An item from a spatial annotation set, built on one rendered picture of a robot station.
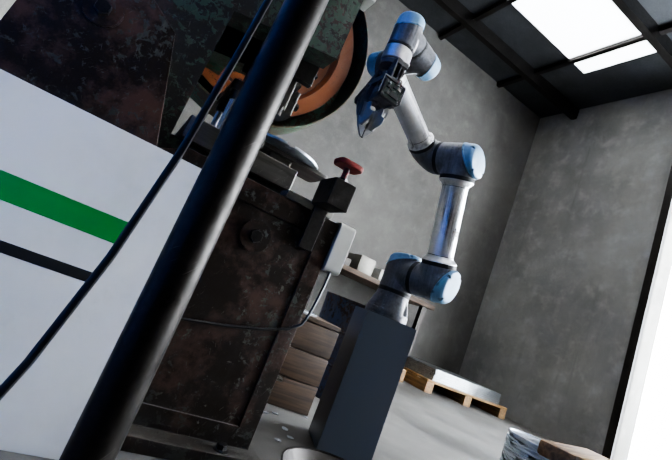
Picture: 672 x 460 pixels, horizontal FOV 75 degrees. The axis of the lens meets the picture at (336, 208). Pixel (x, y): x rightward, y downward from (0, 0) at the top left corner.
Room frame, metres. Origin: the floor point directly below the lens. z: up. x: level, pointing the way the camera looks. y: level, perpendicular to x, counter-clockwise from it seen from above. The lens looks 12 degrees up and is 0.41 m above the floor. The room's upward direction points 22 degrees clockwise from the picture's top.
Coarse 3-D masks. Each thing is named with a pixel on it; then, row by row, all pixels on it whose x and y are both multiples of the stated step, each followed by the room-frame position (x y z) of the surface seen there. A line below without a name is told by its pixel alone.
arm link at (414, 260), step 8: (392, 256) 1.53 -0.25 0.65; (400, 256) 1.51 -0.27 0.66; (408, 256) 1.50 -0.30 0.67; (416, 256) 1.50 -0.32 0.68; (392, 264) 1.52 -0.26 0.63; (400, 264) 1.50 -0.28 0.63; (408, 264) 1.49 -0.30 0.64; (416, 264) 1.47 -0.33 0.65; (384, 272) 1.55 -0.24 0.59; (392, 272) 1.51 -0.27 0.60; (400, 272) 1.49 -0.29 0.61; (408, 272) 1.47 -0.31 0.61; (384, 280) 1.53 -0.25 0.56; (392, 280) 1.51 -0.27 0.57; (400, 280) 1.49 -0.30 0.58; (408, 280) 1.47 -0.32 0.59; (400, 288) 1.50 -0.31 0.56; (408, 288) 1.48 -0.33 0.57
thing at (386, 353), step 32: (352, 320) 1.60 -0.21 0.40; (384, 320) 1.46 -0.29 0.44; (352, 352) 1.46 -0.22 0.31; (384, 352) 1.47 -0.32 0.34; (352, 384) 1.46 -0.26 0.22; (384, 384) 1.47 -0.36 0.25; (320, 416) 1.54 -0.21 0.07; (352, 416) 1.46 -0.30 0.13; (384, 416) 1.48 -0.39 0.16; (320, 448) 1.46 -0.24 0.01; (352, 448) 1.47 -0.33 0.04
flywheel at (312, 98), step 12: (348, 36) 1.69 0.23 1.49; (348, 48) 1.70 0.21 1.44; (336, 60) 1.70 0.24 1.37; (348, 60) 1.71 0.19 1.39; (204, 72) 1.51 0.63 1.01; (324, 72) 1.71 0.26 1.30; (336, 72) 1.70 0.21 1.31; (204, 84) 1.56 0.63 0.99; (228, 84) 1.54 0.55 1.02; (312, 84) 1.70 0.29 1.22; (324, 84) 1.69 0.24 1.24; (336, 84) 1.71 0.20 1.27; (300, 96) 1.69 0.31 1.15; (312, 96) 1.68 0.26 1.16; (324, 96) 1.70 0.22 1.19; (300, 108) 1.67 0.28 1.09; (312, 108) 1.68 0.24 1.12; (276, 120) 1.70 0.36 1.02; (288, 120) 1.75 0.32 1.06
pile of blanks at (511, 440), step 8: (512, 440) 1.67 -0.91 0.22; (520, 440) 1.60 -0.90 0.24; (504, 448) 1.68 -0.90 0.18; (512, 448) 1.67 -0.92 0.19; (520, 448) 1.59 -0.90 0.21; (528, 448) 1.56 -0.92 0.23; (536, 448) 1.55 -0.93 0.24; (504, 456) 1.67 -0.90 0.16; (512, 456) 1.61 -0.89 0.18; (520, 456) 1.63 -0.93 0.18; (528, 456) 1.56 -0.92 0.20; (536, 456) 1.54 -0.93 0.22
